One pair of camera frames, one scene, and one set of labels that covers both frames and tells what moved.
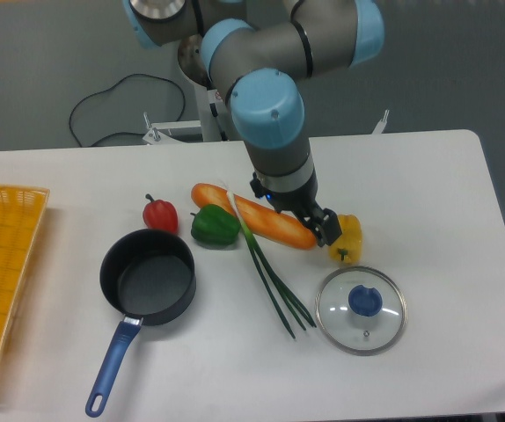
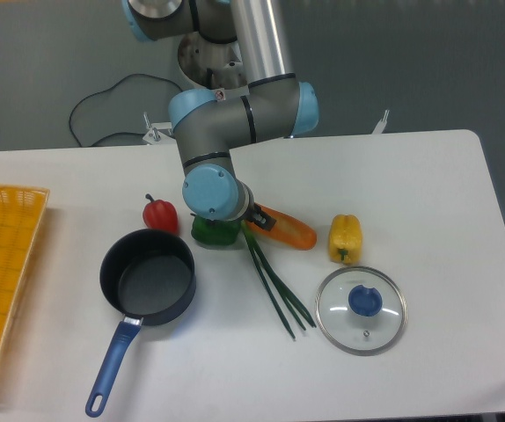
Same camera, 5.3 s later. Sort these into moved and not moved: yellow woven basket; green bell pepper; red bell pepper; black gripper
Moved: black gripper
Not moved: green bell pepper; yellow woven basket; red bell pepper
